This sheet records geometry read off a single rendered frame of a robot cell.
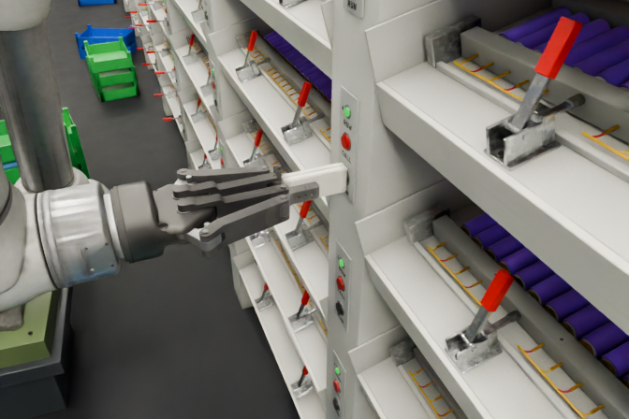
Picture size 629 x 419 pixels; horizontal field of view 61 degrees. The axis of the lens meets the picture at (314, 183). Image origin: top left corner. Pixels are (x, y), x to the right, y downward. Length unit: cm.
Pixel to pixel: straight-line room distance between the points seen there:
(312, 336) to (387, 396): 35
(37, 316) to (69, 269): 85
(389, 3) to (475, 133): 14
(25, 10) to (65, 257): 56
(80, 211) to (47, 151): 66
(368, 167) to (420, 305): 14
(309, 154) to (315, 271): 20
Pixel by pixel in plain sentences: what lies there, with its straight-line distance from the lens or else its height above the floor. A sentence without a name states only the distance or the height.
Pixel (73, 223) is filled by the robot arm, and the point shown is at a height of 86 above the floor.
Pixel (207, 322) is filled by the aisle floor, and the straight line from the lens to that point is 157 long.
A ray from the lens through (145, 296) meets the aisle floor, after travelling 169.
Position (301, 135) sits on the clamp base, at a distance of 79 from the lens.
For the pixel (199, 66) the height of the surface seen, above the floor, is 56.
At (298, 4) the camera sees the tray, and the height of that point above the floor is 96.
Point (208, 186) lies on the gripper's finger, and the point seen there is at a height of 84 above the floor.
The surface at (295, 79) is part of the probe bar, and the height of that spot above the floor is 80.
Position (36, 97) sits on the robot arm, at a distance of 108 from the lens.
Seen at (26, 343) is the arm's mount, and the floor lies 25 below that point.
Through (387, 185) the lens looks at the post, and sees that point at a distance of 55.
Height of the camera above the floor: 113
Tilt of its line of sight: 33 degrees down
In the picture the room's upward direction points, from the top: straight up
